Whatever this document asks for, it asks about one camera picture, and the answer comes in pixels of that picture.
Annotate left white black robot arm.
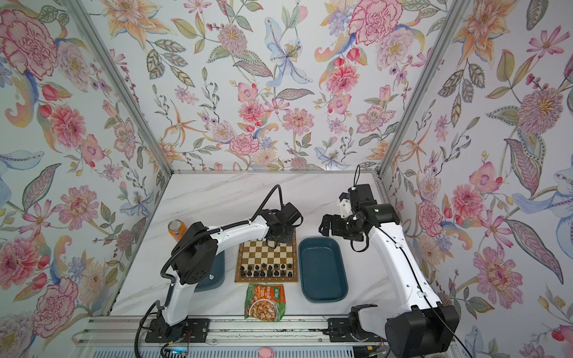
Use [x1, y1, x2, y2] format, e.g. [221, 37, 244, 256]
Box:
[134, 184, 304, 357]

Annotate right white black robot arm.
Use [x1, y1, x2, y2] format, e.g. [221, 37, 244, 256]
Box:
[319, 183, 475, 357]

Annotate wooden chess board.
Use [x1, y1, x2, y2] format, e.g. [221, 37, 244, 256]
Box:
[234, 235, 298, 283]

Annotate black chess piece rows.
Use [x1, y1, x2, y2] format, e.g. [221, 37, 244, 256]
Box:
[238, 263, 295, 278]

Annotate right teal plastic bin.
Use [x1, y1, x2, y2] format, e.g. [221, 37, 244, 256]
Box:
[298, 237, 349, 304]

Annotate teal plastic bin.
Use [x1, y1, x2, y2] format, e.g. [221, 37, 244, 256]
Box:
[298, 237, 349, 304]
[195, 252, 225, 292]

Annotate instant noodle snack packet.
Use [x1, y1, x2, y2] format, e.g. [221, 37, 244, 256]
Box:
[244, 283, 286, 322]

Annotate left teal plastic bin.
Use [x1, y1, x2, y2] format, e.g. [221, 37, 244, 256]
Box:
[195, 252, 225, 292]

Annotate orange soda can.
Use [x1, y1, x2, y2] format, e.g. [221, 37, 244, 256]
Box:
[168, 219, 187, 242]

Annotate pink round object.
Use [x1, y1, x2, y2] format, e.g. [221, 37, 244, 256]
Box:
[258, 347, 275, 358]

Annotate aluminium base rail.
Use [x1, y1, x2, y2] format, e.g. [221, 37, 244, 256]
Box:
[72, 315, 384, 348]

